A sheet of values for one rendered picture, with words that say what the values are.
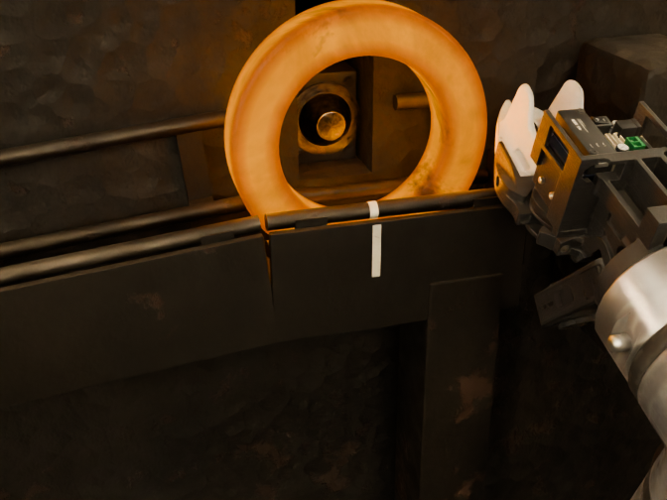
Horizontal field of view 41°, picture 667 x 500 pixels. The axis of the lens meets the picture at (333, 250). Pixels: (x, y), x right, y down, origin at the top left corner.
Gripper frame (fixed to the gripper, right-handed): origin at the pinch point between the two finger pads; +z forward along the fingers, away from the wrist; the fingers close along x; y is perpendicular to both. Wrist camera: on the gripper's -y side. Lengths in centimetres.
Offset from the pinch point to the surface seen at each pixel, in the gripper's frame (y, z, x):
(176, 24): 5.8, 7.0, 24.1
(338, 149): -6.1, 6.4, 11.5
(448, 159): -0.7, -2.9, 6.3
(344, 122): -2.8, 5.5, 11.5
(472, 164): -1.3, -3.0, 4.4
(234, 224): -2.2, -5.6, 22.3
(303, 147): -5.7, 6.6, 14.5
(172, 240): -2.7, -5.8, 26.5
